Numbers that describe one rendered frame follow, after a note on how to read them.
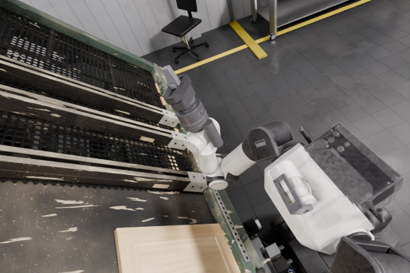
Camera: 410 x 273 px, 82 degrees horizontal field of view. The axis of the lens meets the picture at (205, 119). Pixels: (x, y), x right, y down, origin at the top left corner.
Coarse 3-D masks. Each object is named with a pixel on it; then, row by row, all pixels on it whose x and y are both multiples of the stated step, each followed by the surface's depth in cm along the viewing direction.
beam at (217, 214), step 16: (160, 80) 186; (176, 128) 152; (192, 160) 133; (208, 192) 118; (224, 192) 124; (224, 224) 106; (240, 224) 112; (240, 256) 96; (256, 256) 102; (256, 272) 95
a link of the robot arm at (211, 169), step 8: (200, 160) 87; (208, 160) 85; (216, 160) 90; (200, 168) 93; (208, 168) 89; (216, 168) 92; (208, 176) 93; (216, 176) 92; (224, 176) 93; (208, 184) 94
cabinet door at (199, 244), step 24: (120, 240) 74; (144, 240) 79; (168, 240) 85; (192, 240) 92; (216, 240) 99; (120, 264) 69; (144, 264) 74; (168, 264) 78; (192, 264) 84; (216, 264) 90
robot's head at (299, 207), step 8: (280, 176) 57; (288, 184) 55; (280, 192) 56; (288, 200) 55; (296, 200) 53; (304, 200) 54; (312, 200) 55; (288, 208) 54; (296, 208) 52; (304, 208) 53; (312, 208) 55
